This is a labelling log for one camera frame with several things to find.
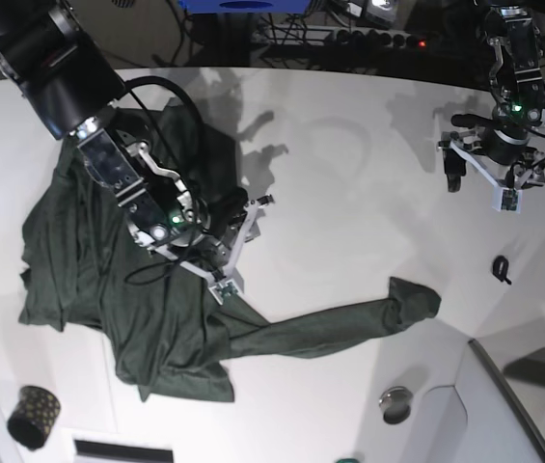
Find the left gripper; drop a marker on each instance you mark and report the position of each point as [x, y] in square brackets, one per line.
[499, 151]

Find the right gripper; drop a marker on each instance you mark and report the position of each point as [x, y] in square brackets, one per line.
[210, 239]

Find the dark green t-shirt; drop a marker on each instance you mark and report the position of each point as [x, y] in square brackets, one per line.
[168, 334]

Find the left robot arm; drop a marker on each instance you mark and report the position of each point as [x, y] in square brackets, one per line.
[366, 158]

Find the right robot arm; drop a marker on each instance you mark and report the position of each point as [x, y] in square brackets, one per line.
[74, 91]

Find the small black clip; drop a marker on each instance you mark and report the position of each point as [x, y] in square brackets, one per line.
[500, 269]

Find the round metal table grommet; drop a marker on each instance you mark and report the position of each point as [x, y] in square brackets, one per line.
[395, 405]

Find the white power strip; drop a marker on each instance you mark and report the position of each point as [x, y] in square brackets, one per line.
[286, 34]

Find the black patterned cup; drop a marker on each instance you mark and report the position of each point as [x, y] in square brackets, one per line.
[33, 417]

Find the blue bin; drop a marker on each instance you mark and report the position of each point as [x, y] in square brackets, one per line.
[244, 6]

